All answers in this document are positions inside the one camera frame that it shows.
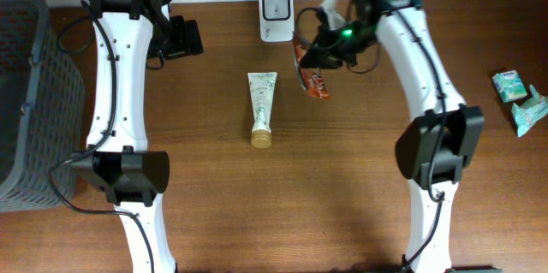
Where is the orange snack packet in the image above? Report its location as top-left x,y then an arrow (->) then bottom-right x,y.
292,40 -> 330,100

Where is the white Pantene cream tube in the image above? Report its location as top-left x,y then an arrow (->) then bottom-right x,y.
247,72 -> 277,149

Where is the teal Kleenex tissue pack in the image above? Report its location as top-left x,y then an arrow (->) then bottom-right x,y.
492,70 -> 527,103

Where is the teal snack bag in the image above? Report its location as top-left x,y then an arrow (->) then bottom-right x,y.
511,85 -> 547,137

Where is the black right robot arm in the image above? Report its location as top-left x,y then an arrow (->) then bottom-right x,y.
293,0 -> 485,272

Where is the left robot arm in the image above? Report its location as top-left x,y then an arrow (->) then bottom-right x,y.
71,0 -> 204,272

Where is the white barcode scanner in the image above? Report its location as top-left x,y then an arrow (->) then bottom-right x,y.
259,0 -> 295,43

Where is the grey plastic mesh basket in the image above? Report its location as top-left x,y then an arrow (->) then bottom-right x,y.
1,0 -> 86,212

